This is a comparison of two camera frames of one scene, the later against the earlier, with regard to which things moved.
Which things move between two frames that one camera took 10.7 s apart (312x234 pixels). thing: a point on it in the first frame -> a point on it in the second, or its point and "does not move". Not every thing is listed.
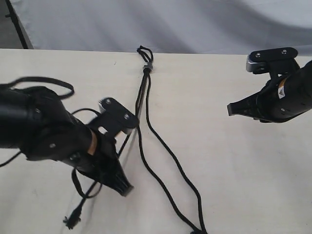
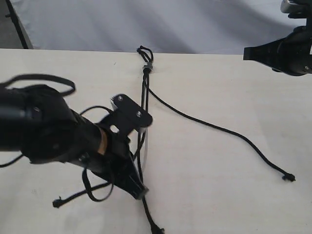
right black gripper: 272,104 -> 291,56
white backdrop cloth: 234,27 does not move
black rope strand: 173,156 -> 286,176
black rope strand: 74,220 -> 57,202
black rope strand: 149,167 -> 147,57
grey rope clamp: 149,65 does not move
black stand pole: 14,19 does not move
